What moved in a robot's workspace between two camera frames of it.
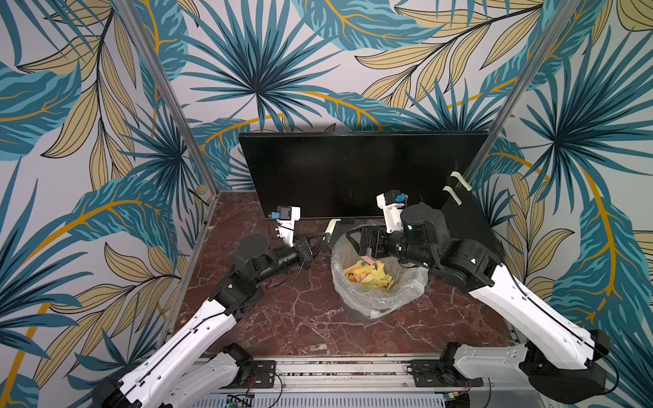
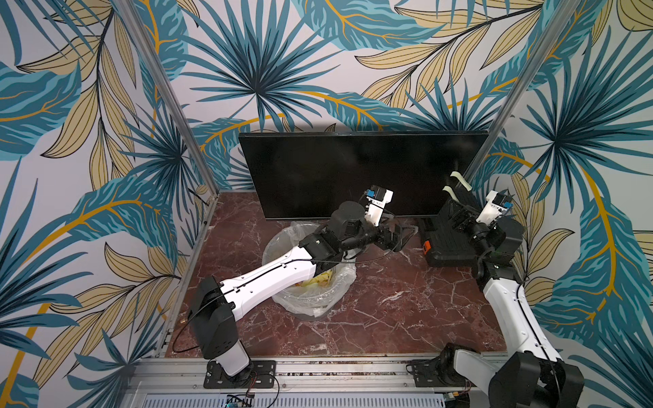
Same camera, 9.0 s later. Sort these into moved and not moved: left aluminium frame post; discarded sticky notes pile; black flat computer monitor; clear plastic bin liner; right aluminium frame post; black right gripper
Moved: clear plastic bin liner; black right gripper; discarded sticky notes pile
Not moved: black flat computer monitor; left aluminium frame post; right aluminium frame post
